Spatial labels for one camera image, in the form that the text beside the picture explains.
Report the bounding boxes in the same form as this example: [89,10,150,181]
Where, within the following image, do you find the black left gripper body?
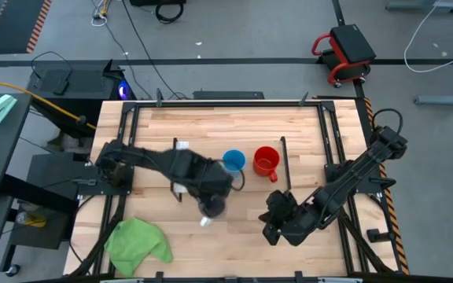
[190,158,234,200]

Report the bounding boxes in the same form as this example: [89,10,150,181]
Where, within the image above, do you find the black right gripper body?
[273,208,315,247]

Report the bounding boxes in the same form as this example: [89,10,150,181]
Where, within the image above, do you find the purple cup with white handle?
[198,197,228,229]

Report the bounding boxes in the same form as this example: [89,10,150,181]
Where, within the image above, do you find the blue cup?
[222,149,247,175]

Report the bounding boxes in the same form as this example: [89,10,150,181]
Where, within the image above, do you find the red mug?
[252,145,281,184]

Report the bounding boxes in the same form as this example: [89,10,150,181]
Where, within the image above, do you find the white plate in rack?
[172,140,190,194]

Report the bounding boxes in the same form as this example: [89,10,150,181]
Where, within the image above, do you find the green cloth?
[104,217,174,277]

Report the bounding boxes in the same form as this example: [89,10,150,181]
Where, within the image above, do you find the black cylindrical knob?
[366,228,393,244]
[369,176,397,189]

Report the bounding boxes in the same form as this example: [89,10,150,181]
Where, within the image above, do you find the black bar behind table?
[192,90,266,101]

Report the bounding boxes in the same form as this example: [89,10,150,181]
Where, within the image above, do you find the yellow black hazard tape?
[363,97,411,276]

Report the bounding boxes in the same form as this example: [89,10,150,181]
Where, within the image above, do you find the black computer tower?
[26,59,128,138]

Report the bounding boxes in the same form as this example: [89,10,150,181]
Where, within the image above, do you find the black low cart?
[0,152,98,273]

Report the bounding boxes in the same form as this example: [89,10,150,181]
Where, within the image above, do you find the yellow object on cart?
[15,211,48,230]

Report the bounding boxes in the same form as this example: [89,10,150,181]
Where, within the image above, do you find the small black adapter box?
[51,79,71,97]

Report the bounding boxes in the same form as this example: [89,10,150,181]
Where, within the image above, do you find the red and black rolling stool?
[311,24,378,89]

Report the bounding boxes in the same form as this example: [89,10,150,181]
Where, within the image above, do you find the grey table leg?
[414,83,453,107]
[385,0,453,13]

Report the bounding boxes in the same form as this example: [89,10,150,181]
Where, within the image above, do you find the mint green stapler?
[0,94,18,125]

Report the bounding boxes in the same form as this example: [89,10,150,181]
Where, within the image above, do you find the black mat with orange stripes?
[0,0,53,55]

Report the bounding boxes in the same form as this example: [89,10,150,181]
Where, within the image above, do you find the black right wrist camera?
[266,189,298,215]

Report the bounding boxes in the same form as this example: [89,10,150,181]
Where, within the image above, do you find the black wire dish rack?
[170,135,293,204]

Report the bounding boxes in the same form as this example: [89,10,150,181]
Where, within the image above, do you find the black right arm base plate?
[324,162,385,194]

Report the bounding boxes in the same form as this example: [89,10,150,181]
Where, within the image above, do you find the black aluminium table frame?
[68,98,408,277]

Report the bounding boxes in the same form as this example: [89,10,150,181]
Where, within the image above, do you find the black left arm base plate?
[76,181,134,197]

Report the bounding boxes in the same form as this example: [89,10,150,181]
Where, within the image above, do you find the long black floor cable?
[120,0,190,101]

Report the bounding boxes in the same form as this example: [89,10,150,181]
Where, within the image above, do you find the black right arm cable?
[371,108,404,135]

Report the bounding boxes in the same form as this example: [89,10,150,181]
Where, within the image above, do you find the coiled black cable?
[154,0,185,25]

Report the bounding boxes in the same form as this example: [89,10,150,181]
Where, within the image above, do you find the yellow cable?
[0,74,98,130]

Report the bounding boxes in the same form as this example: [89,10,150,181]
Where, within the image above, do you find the white cable bundle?
[90,0,112,28]

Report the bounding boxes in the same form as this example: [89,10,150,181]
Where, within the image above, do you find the white floor cable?
[403,0,453,74]

